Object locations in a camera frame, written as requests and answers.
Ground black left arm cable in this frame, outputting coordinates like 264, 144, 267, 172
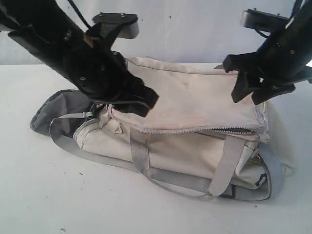
65, 0, 91, 29

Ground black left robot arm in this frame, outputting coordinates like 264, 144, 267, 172
0, 0, 158, 117

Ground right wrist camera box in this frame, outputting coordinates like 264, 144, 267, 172
240, 8, 289, 33

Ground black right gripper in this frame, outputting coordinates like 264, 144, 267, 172
223, 4, 312, 105

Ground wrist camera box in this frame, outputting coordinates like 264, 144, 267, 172
240, 8, 289, 33
92, 13, 139, 39

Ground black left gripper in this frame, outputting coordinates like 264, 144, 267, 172
49, 36, 159, 117

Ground white duffel bag grey straps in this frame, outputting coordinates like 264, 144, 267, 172
30, 55, 295, 202

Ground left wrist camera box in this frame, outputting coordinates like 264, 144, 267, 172
92, 13, 139, 39

